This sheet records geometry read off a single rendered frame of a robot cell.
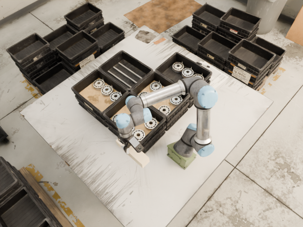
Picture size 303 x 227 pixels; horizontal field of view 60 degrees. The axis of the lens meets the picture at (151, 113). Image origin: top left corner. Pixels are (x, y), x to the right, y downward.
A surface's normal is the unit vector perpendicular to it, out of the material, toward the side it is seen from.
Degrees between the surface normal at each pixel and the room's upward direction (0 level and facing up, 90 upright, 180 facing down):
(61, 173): 0
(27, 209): 0
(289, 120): 0
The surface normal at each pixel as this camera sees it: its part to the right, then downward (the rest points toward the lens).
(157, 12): -0.10, -0.51
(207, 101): 0.35, 0.44
